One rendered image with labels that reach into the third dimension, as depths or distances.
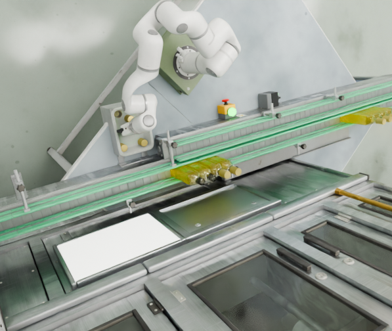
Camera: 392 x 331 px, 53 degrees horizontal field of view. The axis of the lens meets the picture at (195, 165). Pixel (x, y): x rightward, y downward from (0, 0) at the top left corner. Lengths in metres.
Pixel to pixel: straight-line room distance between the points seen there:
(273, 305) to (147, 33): 0.99
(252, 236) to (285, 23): 1.31
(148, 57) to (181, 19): 0.18
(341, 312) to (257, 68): 1.44
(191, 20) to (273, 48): 0.96
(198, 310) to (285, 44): 1.63
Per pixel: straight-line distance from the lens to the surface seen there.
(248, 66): 2.21
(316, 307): 1.21
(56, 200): 1.67
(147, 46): 1.45
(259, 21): 2.27
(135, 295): 1.33
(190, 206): 1.76
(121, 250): 1.51
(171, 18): 1.44
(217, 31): 1.58
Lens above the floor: 2.51
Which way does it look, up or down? 57 degrees down
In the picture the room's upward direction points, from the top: 113 degrees clockwise
